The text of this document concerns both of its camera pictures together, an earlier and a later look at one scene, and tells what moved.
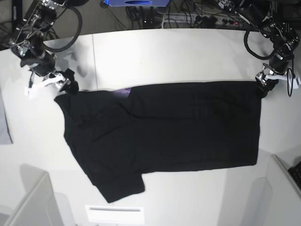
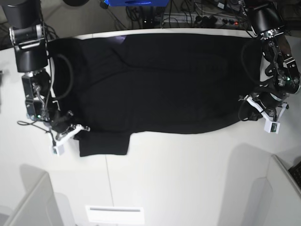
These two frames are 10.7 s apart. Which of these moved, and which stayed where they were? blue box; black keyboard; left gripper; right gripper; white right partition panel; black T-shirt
Moved: right gripper; left gripper; black T-shirt
Stayed: white right partition panel; black keyboard; blue box
